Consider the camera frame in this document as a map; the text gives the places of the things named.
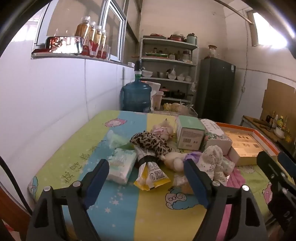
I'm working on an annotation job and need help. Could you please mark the translucent plastic packet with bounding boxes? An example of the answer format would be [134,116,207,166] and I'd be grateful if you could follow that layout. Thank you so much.
[172,173,194,194]

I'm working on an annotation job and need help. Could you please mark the red enamel pot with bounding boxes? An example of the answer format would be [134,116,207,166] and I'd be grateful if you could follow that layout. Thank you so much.
[167,33,186,42]

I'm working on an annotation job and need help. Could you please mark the group of white bowls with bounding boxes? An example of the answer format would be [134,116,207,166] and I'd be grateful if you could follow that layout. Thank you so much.
[157,68,193,82]

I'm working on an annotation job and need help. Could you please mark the taped yellow white snack packets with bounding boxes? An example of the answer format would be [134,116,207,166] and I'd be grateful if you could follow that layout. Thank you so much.
[134,148,171,191]

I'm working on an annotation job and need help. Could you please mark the blue water jug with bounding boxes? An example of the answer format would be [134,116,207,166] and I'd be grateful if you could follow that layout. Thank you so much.
[120,79,153,113]

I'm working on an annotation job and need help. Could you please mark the teal enamel pot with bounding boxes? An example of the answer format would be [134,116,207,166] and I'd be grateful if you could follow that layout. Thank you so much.
[186,33,198,46]

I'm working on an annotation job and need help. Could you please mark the dark grey refrigerator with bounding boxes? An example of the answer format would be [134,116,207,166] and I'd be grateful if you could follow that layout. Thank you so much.
[195,57,236,125]

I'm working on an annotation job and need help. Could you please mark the glass jar red lid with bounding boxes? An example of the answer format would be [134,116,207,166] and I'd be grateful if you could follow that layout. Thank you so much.
[207,44,218,59]

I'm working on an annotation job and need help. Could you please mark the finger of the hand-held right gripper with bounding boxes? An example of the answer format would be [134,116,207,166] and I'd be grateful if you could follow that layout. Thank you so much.
[257,151,296,193]
[277,152,296,173]

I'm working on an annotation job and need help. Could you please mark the black cable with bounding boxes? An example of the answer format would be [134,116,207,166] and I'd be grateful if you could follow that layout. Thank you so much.
[0,155,33,214]

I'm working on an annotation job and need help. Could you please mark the cluster of condiment bottles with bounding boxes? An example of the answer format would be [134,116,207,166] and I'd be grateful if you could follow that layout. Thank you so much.
[265,111,292,131]

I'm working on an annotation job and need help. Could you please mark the cream plush doll purple dress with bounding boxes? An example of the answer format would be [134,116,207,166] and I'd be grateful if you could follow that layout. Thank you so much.
[161,151,200,172]

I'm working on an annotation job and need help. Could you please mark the metal ceiling rod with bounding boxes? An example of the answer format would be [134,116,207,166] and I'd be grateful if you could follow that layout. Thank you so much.
[212,0,253,24]

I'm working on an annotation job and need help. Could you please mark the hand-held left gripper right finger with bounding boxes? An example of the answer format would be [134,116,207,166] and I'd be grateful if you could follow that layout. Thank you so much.
[184,159,269,241]

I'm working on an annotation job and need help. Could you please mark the white green tissue pack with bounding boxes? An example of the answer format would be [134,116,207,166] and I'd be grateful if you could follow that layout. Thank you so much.
[107,148,137,185]

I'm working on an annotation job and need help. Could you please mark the white metal shelf rack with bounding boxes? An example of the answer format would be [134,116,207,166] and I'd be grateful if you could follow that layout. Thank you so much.
[139,35,200,112]

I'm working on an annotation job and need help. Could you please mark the pink plush toy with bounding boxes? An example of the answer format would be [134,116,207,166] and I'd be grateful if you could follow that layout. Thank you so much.
[150,119,176,140]

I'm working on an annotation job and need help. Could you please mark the leopard print scrunchie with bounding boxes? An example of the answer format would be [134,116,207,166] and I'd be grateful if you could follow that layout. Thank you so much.
[130,132,172,160]

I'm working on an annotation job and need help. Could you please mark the wall power cable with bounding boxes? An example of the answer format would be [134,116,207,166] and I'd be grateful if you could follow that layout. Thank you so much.
[240,23,250,93]

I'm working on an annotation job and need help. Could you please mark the white sack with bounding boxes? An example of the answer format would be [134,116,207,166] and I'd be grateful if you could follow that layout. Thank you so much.
[150,82,162,109]

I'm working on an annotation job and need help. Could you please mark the cardboard wall sheet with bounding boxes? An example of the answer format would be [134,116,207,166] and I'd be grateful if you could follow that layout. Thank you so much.
[261,79,296,121]

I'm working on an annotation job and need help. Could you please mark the black wok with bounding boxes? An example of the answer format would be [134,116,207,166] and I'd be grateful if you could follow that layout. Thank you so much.
[170,90,194,99]

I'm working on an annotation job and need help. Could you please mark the mint green carton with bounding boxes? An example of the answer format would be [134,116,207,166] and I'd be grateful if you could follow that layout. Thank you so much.
[176,115,205,150]

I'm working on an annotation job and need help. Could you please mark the white bowl blue rim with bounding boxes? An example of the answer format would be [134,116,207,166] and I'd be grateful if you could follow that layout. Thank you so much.
[274,127,286,139]

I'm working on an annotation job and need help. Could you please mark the sliding window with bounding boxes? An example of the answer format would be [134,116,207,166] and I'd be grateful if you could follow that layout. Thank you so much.
[35,0,139,63]

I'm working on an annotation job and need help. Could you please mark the row of glass jars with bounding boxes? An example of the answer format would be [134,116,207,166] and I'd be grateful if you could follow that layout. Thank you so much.
[152,47,193,62]

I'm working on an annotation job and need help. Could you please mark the orange-rimmed cardboard box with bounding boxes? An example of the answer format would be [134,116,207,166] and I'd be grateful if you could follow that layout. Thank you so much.
[216,122,281,166]

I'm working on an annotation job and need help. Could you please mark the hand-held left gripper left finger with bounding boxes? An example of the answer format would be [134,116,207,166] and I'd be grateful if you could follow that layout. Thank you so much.
[26,159,110,241]

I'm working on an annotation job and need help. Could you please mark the floral tissue box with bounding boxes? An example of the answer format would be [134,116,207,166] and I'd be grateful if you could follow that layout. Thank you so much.
[200,119,233,154]

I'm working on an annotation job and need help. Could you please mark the wooden cutting board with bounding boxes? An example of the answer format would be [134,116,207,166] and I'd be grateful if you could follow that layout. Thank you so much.
[242,115,279,142]

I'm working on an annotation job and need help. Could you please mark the black water pump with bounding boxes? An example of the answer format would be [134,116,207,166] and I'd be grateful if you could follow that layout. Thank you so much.
[134,60,146,81]

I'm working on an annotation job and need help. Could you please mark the small high window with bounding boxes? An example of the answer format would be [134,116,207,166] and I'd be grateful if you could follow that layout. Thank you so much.
[246,10,290,50]

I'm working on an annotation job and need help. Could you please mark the pale plastic bin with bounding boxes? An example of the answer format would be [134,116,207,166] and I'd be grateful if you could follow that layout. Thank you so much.
[153,90,164,111]

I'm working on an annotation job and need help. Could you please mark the white lace scrunchie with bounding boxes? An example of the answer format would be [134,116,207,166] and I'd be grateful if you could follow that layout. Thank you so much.
[198,145,236,184]

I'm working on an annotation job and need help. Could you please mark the clear plastic bag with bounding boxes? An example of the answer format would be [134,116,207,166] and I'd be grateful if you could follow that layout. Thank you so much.
[178,104,199,117]

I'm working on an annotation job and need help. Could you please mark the yellow produce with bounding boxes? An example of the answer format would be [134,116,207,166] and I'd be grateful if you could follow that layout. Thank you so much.
[163,102,183,114]

